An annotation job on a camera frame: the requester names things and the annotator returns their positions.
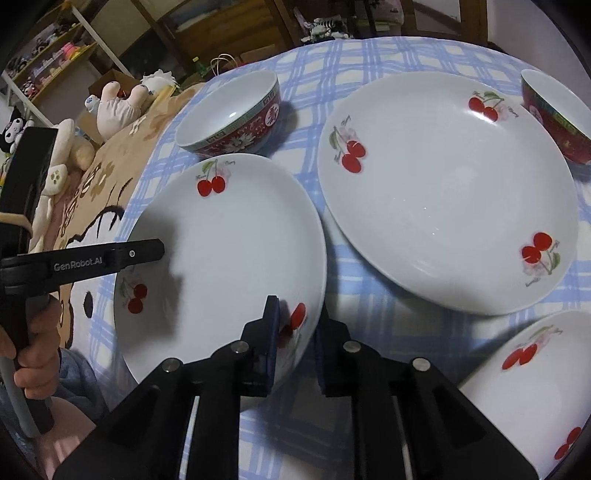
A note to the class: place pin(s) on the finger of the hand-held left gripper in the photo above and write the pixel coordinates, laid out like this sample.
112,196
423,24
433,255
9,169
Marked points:
143,254

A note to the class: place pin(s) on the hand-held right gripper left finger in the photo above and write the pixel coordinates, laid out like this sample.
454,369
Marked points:
271,350

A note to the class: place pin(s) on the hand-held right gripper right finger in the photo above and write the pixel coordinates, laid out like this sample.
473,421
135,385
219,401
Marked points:
322,364

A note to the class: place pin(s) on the red patterned bowl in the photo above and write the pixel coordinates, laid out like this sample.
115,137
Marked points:
226,106
563,134

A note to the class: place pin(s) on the large white cherry-print plate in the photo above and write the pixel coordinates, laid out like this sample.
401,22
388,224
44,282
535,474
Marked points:
438,184

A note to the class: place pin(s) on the person's left hand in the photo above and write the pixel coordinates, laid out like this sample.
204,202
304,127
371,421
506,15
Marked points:
44,360

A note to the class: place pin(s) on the black plush toy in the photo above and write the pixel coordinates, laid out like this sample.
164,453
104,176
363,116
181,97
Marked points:
14,134

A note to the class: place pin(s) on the beige plush toy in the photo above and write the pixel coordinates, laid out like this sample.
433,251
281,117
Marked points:
64,138

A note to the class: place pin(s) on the small white plush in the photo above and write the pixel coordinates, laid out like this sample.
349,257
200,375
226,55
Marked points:
92,104

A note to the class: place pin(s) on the cream plush doll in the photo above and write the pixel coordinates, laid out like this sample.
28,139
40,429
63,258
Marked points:
120,110

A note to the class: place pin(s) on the white shelf rack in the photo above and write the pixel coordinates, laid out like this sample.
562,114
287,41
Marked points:
46,69

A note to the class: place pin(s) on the blue denim cloth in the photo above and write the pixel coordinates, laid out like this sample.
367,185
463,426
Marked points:
85,383

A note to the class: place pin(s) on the cardboard box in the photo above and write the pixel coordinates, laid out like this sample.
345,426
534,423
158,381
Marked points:
108,78

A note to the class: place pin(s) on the white fluffy plush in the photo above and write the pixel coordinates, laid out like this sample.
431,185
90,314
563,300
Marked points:
159,83

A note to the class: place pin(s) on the green bottle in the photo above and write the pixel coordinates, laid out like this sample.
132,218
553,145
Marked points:
201,69

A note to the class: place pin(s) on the wooden wardrobe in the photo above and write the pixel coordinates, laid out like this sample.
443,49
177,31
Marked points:
194,27

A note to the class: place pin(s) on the zebra plush toy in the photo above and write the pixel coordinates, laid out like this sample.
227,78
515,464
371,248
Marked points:
328,27

